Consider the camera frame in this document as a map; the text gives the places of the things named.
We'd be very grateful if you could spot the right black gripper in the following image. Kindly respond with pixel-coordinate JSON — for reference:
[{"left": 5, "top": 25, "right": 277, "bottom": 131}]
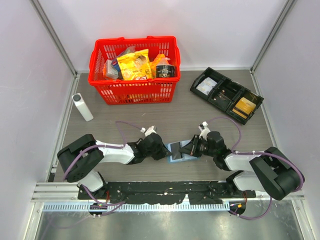
[{"left": 179, "top": 134, "right": 217, "bottom": 157}]

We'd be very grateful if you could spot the blue card holder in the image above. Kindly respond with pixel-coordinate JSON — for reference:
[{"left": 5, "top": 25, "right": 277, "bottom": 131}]
[{"left": 166, "top": 140, "right": 198, "bottom": 164}]

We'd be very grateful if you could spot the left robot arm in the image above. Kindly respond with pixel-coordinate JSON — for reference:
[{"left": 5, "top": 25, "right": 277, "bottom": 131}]
[{"left": 57, "top": 132, "right": 172, "bottom": 199}]

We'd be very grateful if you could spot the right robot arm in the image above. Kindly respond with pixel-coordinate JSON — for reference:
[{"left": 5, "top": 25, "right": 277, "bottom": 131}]
[{"left": 179, "top": 131, "right": 305, "bottom": 201}]

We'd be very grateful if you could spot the white cards stack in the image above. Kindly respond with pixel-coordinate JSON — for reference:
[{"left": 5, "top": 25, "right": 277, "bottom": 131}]
[{"left": 196, "top": 77, "right": 217, "bottom": 96}]

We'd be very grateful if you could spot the gold cards stack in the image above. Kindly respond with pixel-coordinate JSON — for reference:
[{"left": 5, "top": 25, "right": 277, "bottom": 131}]
[{"left": 232, "top": 97, "right": 256, "bottom": 119}]

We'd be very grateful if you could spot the black three-compartment tray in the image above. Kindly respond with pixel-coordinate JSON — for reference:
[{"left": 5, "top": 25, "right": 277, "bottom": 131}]
[{"left": 190, "top": 67, "right": 264, "bottom": 125}]

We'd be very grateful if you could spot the black round tin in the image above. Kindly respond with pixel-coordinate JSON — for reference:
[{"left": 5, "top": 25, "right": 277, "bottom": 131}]
[{"left": 155, "top": 64, "right": 177, "bottom": 78}]

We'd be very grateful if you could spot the red plastic shopping basket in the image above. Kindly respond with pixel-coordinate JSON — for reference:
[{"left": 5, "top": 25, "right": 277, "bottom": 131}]
[{"left": 88, "top": 36, "right": 181, "bottom": 105}]

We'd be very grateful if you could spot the yellow chips bag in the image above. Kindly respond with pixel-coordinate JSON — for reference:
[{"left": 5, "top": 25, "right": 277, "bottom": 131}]
[{"left": 117, "top": 49, "right": 152, "bottom": 81}]

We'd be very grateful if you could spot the orange snack bag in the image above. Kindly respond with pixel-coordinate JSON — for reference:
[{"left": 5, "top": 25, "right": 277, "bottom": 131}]
[{"left": 150, "top": 53, "right": 170, "bottom": 75}]

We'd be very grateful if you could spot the grey small box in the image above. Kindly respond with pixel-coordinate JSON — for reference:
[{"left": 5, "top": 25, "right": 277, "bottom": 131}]
[{"left": 102, "top": 59, "right": 119, "bottom": 80}]

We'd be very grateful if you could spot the white bottle grey cap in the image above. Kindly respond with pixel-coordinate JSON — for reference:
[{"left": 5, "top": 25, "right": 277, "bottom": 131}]
[{"left": 72, "top": 93, "right": 94, "bottom": 122}]

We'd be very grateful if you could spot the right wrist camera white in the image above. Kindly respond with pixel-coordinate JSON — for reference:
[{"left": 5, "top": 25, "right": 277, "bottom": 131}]
[{"left": 198, "top": 121, "right": 211, "bottom": 140}]

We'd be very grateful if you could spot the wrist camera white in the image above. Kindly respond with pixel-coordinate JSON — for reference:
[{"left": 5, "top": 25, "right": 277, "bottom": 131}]
[
  {"left": 140, "top": 125, "right": 157, "bottom": 137},
  {"left": 198, "top": 121, "right": 211, "bottom": 140}
]

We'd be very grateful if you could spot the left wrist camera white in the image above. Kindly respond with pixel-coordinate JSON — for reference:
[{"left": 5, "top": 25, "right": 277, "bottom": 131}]
[{"left": 140, "top": 125, "right": 157, "bottom": 137}]

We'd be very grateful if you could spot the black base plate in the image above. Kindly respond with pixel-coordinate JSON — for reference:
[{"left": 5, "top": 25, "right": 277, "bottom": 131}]
[{"left": 92, "top": 181, "right": 256, "bottom": 205}]

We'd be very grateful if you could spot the slotted cable duct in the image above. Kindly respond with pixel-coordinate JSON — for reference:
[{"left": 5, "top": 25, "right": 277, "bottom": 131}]
[{"left": 42, "top": 201, "right": 230, "bottom": 214}]

